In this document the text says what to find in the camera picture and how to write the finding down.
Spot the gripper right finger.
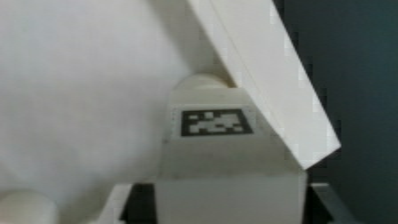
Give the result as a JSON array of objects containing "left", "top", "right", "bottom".
[{"left": 311, "top": 183, "right": 359, "bottom": 224}]

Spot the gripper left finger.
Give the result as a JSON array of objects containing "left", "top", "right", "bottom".
[{"left": 87, "top": 184, "right": 133, "bottom": 224}]

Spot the white table leg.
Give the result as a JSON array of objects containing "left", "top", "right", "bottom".
[{"left": 154, "top": 74, "right": 307, "bottom": 224}]

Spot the white square tabletop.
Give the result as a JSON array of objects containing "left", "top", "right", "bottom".
[{"left": 0, "top": 0, "right": 341, "bottom": 224}]

